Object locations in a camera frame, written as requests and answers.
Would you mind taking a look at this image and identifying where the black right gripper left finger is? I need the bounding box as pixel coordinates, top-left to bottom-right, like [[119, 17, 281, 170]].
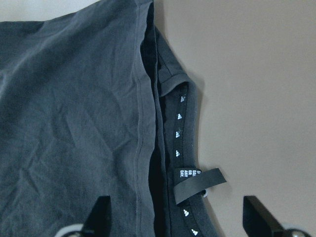
[[82, 196, 111, 237]]

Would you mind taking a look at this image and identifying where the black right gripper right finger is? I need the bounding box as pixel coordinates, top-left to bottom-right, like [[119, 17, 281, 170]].
[[243, 196, 284, 237]]

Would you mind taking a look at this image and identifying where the black t-shirt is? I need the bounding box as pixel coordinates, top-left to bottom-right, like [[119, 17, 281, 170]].
[[0, 0, 225, 237]]

